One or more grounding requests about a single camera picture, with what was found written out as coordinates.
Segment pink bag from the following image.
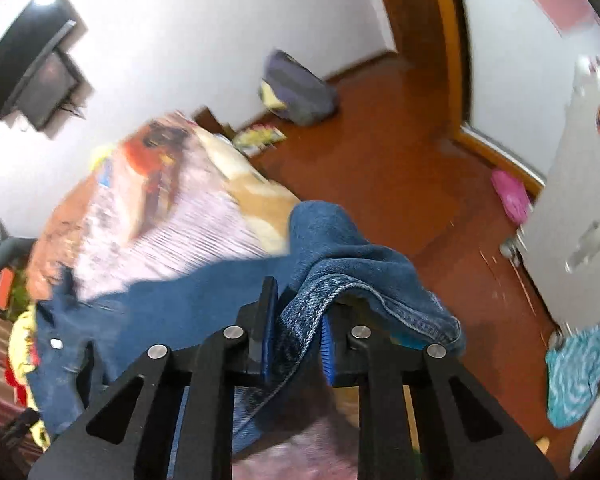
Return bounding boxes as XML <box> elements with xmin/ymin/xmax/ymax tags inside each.
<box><xmin>491</xmin><ymin>170</ymin><xmax>531</xmax><ymax>225</ymax></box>

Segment wooden door frame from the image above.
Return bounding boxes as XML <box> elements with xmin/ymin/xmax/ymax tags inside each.
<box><xmin>370</xmin><ymin>0</ymin><xmax>546</xmax><ymax>196</ymax></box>

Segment blue denim jeans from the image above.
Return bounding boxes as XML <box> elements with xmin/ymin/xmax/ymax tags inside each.
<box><xmin>30</xmin><ymin>201</ymin><xmax>468</xmax><ymax>456</ymax></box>

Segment red cloth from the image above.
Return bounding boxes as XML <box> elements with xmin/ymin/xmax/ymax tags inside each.
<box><xmin>5</xmin><ymin>365</ymin><xmax>28</xmax><ymax>406</ymax></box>

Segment black wall television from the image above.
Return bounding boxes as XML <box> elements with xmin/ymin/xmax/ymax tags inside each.
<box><xmin>0</xmin><ymin>0</ymin><xmax>88</xmax><ymax>133</ymax></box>

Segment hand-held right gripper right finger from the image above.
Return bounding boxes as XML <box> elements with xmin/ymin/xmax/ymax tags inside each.
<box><xmin>321</xmin><ymin>298</ymin><xmax>573</xmax><ymax>480</ymax></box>

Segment teal patterned cloth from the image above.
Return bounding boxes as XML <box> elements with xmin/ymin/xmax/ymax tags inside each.
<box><xmin>545</xmin><ymin>325</ymin><xmax>600</xmax><ymax>428</ymax></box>

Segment green bag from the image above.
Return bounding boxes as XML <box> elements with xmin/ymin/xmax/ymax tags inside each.
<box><xmin>10</xmin><ymin>280</ymin><xmax>29</xmax><ymax>322</ymax></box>

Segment yellow magazines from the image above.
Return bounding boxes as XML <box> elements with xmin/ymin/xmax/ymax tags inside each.
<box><xmin>230</xmin><ymin>124</ymin><xmax>286</xmax><ymax>157</ymax></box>

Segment yellow plush toy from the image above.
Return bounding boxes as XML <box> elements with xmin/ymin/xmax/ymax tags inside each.
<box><xmin>7</xmin><ymin>310</ymin><xmax>51</xmax><ymax>451</ymax></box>

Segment yellow fluffy cushion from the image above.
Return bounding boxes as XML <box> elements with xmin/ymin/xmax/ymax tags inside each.
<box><xmin>90</xmin><ymin>145</ymin><xmax>115</xmax><ymax>172</ymax></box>

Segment grey backpack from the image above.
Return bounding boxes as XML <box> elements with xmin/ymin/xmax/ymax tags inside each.
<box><xmin>259</xmin><ymin>50</ymin><xmax>340</xmax><ymax>127</ymax></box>

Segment white cabinet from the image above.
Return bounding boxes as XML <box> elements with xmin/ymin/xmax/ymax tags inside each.
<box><xmin>517</xmin><ymin>47</ymin><xmax>600</xmax><ymax>326</ymax></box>

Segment orange box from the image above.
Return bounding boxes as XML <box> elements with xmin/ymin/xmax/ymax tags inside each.
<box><xmin>0</xmin><ymin>267</ymin><xmax>15</xmax><ymax>311</ymax></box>

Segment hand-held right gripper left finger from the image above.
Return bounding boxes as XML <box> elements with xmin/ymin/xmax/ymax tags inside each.
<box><xmin>27</xmin><ymin>276</ymin><xmax>279</xmax><ymax>480</ymax></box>

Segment printed blanket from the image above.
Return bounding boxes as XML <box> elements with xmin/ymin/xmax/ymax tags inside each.
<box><xmin>27</xmin><ymin>110</ymin><xmax>421</xmax><ymax>480</ymax></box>

